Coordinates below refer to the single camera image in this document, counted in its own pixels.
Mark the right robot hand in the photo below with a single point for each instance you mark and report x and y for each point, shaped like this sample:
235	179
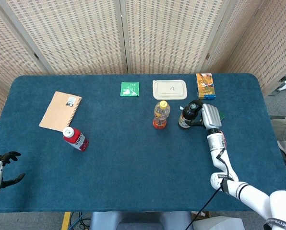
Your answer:
211	116

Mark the dark tea bottle black cap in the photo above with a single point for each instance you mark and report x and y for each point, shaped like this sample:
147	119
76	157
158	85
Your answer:
187	115

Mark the red NFC juice bottle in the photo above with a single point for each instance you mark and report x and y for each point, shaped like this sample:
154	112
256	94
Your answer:
78	141

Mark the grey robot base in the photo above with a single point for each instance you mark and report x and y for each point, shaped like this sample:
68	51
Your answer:
138	220

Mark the green yellow scrub sponge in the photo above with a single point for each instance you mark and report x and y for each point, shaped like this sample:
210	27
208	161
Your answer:
222	115

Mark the blue yellow snack box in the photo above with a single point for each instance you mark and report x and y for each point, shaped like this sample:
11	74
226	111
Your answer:
205	86

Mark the beige lidded food container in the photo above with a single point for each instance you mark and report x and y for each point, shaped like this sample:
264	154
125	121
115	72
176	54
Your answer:
169	89

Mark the orange drink bottle yellow cap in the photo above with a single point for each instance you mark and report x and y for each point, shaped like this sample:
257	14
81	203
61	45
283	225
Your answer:
161	115

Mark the khaki trouser leg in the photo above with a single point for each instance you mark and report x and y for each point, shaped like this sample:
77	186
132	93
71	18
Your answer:
284	127

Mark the green sachet packet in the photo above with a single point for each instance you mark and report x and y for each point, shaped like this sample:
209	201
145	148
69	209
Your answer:
129	89

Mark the blue table cloth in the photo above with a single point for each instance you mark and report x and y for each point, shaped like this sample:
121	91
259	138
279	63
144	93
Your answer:
133	155

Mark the kraft spiral notebook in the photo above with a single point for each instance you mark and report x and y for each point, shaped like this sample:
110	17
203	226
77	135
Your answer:
59	110

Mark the cardboard box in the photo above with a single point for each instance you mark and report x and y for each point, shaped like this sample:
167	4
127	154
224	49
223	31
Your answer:
200	214

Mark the white box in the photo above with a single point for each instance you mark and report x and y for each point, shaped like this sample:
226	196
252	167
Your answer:
217	224

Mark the woven folding screen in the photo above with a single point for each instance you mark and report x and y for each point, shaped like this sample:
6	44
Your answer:
73	36

